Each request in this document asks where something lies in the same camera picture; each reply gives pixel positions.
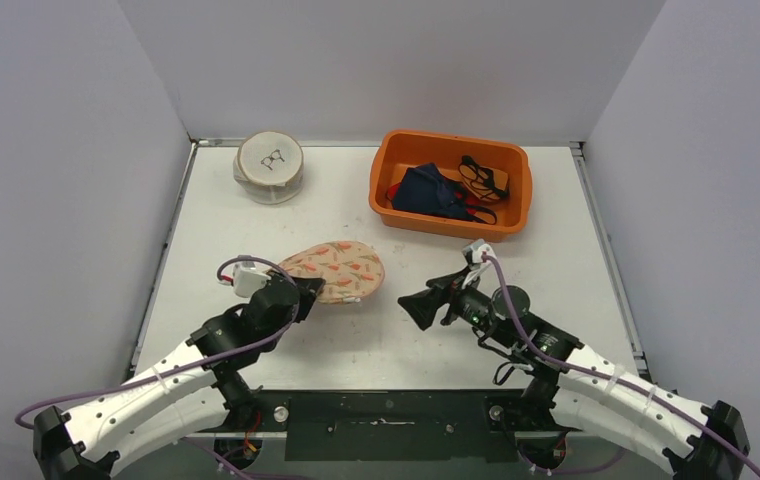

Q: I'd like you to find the floral mesh laundry bag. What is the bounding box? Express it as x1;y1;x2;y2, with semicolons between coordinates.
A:
278;240;386;305

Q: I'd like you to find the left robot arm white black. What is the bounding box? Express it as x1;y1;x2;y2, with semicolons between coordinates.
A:
32;274;325;479

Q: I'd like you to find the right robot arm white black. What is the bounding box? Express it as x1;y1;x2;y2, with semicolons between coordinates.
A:
398;270;750;479

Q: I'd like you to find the round white mesh laundry bag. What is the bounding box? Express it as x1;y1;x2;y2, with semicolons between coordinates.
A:
232;131;304;205

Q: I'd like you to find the navy blue garment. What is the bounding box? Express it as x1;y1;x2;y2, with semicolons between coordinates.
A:
386;163;472;221

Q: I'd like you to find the orange plastic bin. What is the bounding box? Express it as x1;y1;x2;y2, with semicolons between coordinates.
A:
368;130;533;242

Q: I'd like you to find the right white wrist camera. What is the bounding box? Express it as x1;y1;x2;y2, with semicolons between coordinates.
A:
462;239;495;284

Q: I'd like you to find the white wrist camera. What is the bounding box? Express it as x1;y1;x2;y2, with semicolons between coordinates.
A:
232;261;270;298
462;239;495;284

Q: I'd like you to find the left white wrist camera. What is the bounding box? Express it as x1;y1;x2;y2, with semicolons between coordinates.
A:
232;261;270;298

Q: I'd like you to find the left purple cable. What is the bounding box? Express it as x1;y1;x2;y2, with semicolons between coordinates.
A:
14;254;302;431

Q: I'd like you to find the purple cable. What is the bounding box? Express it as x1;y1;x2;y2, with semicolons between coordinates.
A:
479;251;760;480
14;254;302;431

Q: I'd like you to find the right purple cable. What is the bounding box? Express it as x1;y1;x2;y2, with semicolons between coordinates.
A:
479;251;760;480

